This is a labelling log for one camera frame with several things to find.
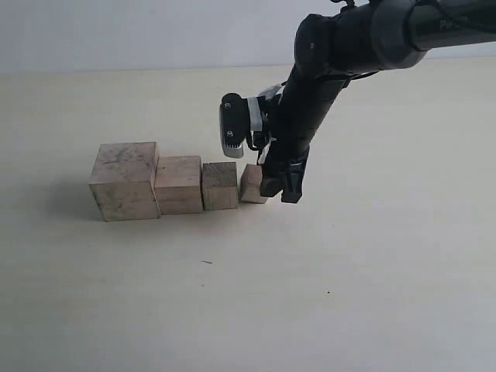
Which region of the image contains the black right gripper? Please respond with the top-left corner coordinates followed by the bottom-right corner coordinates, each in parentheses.
top-left (258, 77), bottom-right (347, 204)

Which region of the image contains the smallest wooden cube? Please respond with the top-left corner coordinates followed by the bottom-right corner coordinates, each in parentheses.
top-left (239, 164), bottom-right (268, 204)

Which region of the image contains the third largest wooden cube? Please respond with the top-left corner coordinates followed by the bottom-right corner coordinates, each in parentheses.
top-left (201, 162), bottom-right (239, 211)

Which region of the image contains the second largest wooden cube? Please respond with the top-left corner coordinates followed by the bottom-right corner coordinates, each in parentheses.
top-left (154, 156), bottom-right (203, 215)

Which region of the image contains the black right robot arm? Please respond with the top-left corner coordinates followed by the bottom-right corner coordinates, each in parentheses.
top-left (258, 1), bottom-right (495, 203)

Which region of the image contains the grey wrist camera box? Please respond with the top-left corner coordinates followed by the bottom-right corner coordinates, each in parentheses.
top-left (219, 84), bottom-right (283, 159)

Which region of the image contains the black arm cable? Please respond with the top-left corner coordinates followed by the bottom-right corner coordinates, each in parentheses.
top-left (317, 0), bottom-right (496, 82)

